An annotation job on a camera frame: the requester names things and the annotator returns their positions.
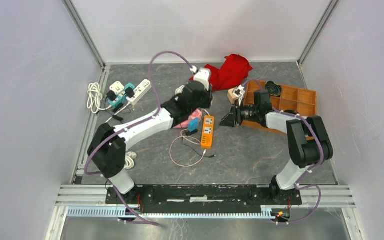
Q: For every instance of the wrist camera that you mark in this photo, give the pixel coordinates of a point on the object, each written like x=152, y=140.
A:
x=203, y=76
x=239, y=92

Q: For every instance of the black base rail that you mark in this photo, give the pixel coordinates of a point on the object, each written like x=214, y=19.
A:
x=209, y=199

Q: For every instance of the pink power strip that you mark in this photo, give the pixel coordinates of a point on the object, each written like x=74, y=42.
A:
x=184, y=125

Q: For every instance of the beige cube plug adapter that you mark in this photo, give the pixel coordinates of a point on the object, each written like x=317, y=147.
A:
x=232, y=96

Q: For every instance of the red cloth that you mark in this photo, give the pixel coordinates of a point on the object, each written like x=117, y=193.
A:
x=231, y=74

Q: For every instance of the orange power strip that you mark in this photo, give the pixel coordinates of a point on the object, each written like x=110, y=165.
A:
x=207, y=132

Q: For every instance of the white power strip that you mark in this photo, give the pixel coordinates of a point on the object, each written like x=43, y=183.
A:
x=139, y=92

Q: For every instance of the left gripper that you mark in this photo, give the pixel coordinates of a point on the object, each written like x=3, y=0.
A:
x=208, y=98

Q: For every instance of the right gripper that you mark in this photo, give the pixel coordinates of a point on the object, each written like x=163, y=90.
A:
x=229, y=120

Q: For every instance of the white cube adapter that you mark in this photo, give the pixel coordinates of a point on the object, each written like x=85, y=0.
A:
x=117, y=87

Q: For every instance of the blue plug adapter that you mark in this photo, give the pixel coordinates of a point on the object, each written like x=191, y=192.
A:
x=193, y=124

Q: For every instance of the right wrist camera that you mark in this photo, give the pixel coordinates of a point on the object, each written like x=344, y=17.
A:
x=239, y=92

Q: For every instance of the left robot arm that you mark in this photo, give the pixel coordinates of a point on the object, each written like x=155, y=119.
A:
x=110, y=143

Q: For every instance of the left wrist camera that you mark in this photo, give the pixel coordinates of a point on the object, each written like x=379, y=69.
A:
x=203, y=76

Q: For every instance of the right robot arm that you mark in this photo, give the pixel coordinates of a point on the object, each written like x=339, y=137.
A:
x=309, y=145

